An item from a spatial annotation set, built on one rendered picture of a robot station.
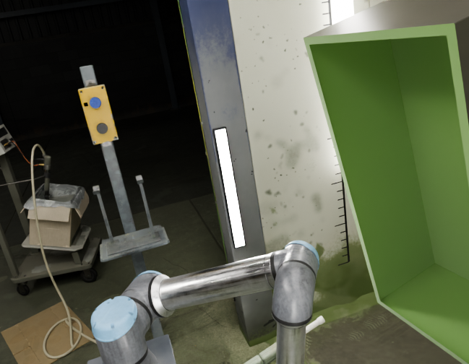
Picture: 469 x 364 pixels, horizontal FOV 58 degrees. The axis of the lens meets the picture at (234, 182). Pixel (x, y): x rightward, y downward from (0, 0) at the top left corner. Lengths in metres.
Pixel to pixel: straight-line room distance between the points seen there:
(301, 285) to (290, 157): 1.05
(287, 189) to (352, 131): 0.65
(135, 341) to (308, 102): 1.35
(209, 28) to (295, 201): 0.96
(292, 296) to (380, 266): 0.83
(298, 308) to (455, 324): 0.87
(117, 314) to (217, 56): 1.16
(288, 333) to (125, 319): 0.51
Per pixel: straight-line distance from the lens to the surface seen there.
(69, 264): 3.65
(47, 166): 3.41
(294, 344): 1.33
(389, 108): 1.79
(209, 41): 1.97
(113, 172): 2.19
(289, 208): 2.26
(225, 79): 2.00
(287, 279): 1.24
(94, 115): 2.08
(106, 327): 1.45
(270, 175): 2.16
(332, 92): 1.61
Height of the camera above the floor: 1.70
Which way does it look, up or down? 20 degrees down
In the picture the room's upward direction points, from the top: 10 degrees counter-clockwise
